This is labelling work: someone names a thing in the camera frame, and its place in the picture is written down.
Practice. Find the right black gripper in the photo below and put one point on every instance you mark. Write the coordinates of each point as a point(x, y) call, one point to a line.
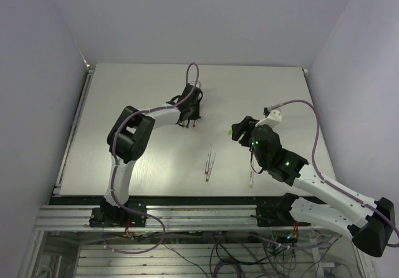
point(247, 125)

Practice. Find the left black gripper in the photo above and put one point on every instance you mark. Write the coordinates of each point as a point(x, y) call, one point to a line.
point(196, 116)

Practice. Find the purple-end white pen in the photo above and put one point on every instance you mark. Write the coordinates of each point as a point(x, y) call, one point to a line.
point(208, 161)

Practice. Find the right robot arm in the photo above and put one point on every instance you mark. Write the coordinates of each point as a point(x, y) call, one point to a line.
point(367, 222)

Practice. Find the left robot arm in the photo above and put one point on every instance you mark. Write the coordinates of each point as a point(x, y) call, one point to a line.
point(129, 137)

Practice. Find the orange-end pen on right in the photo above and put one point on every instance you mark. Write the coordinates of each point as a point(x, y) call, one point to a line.
point(251, 177)

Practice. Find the green-end white pen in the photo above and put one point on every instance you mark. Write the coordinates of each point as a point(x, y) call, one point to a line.
point(210, 168)

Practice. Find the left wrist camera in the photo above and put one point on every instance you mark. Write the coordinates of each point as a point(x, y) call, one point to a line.
point(196, 84)

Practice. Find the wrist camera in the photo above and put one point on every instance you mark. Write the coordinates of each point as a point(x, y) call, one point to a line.
point(196, 84)
point(271, 118)

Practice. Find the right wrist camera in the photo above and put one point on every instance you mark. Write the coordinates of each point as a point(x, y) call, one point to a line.
point(271, 118)

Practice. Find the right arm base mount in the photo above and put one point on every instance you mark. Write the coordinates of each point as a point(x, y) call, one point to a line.
point(271, 212)

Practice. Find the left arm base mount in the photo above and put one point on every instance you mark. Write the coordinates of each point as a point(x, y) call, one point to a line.
point(109, 216)

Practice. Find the aluminium frame rail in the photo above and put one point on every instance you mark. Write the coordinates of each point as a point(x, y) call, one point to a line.
point(185, 218)

